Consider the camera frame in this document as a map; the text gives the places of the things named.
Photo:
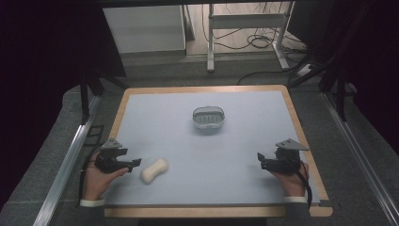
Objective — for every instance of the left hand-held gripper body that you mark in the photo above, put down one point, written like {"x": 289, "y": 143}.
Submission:
{"x": 108, "y": 158}

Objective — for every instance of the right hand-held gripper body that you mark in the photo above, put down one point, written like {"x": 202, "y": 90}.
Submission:
{"x": 287, "y": 158}

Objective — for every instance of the white soap bar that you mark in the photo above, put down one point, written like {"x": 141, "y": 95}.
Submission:
{"x": 154, "y": 170}

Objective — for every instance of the person's right hand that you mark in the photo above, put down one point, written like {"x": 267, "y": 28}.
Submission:
{"x": 293, "y": 183}

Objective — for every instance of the person's left hand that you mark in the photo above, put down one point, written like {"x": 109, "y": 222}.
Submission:
{"x": 97, "y": 182}

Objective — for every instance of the light blue table mat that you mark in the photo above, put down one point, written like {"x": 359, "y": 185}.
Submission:
{"x": 207, "y": 157}

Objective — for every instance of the black metal stand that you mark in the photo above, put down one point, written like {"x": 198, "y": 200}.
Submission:
{"x": 340, "y": 94}
{"x": 84, "y": 100}

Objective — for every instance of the white power strip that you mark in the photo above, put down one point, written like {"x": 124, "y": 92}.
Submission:
{"x": 305, "y": 70}

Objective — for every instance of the white cabinet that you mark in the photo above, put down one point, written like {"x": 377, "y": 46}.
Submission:
{"x": 146, "y": 28}

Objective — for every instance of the aluminium rail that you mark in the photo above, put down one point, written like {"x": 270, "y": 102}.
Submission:
{"x": 360, "y": 157}
{"x": 67, "y": 157}

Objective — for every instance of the white desk frame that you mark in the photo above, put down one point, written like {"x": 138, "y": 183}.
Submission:
{"x": 210, "y": 37}

